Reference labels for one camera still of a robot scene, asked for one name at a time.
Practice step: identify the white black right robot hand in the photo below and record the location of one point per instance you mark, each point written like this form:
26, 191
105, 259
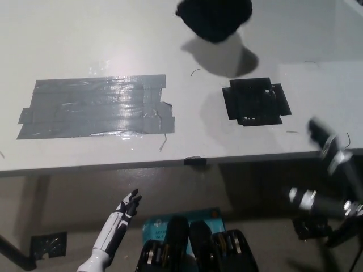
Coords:
340, 158

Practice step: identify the small black tape strip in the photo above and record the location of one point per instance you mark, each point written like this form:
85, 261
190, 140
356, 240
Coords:
195, 161

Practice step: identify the thin grey tape thread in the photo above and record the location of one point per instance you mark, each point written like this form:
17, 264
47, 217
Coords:
162, 144

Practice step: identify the black table leg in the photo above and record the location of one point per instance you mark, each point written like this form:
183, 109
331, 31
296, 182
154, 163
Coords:
17, 255

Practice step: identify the black tape square patch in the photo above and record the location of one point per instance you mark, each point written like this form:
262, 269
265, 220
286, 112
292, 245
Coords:
255, 102

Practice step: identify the black tape patch on floor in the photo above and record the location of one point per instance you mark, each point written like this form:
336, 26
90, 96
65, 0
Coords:
49, 245

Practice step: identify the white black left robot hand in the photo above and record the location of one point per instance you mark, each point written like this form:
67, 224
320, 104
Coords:
130, 207

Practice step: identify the grey duct tape patch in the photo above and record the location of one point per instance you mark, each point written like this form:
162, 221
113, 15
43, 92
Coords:
96, 107

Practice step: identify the black t-shirt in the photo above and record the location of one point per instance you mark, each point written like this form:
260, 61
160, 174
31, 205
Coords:
214, 17

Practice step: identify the teal box with white print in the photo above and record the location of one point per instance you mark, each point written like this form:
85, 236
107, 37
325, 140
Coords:
154, 226

